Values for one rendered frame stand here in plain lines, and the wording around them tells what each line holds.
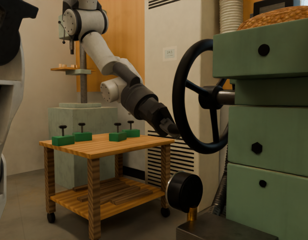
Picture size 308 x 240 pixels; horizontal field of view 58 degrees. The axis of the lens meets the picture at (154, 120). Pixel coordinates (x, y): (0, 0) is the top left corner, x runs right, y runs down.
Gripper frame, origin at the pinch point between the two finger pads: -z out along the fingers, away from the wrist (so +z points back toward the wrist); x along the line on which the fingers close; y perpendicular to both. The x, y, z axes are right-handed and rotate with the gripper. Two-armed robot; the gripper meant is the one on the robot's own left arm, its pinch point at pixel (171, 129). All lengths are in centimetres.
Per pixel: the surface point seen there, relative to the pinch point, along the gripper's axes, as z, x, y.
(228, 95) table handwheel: -7.2, 5.7, 14.2
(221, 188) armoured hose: -19.1, -2.3, -2.2
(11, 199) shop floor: 122, -113, -106
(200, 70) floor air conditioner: 67, -82, 58
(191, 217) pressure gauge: -24.3, 16.6, -11.4
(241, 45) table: -18.0, 33.4, 8.2
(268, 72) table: -23.1, 32.5, 7.2
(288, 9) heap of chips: -20.2, 35.4, 14.3
